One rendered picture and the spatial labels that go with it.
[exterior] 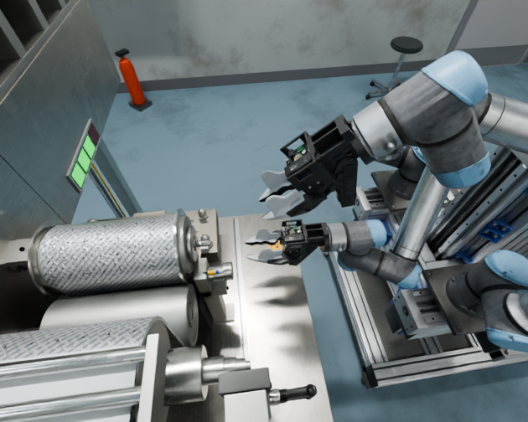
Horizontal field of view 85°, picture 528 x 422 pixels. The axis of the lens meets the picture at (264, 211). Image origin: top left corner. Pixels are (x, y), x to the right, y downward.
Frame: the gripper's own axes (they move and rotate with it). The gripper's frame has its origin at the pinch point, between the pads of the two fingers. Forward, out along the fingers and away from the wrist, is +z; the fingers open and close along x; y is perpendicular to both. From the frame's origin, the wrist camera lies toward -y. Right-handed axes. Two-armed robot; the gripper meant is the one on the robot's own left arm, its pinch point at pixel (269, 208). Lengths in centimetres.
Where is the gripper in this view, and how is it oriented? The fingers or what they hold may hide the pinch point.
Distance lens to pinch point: 53.7
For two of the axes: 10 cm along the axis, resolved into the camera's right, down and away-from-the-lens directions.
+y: -6.4, -4.0, -6.6
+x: 1.2, 7.9, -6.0
